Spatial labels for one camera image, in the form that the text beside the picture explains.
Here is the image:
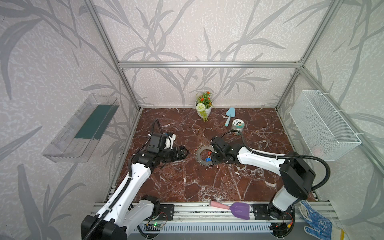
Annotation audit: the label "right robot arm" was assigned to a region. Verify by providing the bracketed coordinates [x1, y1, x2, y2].
[211, 137, 331, 219]

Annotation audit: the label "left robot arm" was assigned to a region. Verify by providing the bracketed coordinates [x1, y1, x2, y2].
[81, 146, 190, 240]

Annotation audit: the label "teal toy trowel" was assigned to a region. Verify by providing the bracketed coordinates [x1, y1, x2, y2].
[225, 107, 236, 127]

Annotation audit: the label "potted artificial flowers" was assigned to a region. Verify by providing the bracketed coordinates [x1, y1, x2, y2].
[196, 91, 213, 122]

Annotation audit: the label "purple toy shovel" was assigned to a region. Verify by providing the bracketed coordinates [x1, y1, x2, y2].
[210, 201, 250, 220]

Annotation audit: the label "green circuit board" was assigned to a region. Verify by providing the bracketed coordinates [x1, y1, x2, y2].
[143, 221, 167, 232]

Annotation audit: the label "blue dotted work glove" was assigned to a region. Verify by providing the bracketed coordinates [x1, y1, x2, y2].
[299, 200, 345, 240]

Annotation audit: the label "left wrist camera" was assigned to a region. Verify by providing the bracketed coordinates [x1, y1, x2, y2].
[149, 133, 176, 150]

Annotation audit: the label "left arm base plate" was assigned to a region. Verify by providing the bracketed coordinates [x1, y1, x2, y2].
[145, 204, 175, 221]

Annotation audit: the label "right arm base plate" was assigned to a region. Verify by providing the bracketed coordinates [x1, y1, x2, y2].
[251, 204, 295, 221]

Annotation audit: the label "clear plastic wall shelf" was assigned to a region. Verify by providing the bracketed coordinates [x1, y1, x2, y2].
[42, 94, 120, 163]

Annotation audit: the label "white wire basket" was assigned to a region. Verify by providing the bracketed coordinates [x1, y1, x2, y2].
[290, 90, 362, 162]

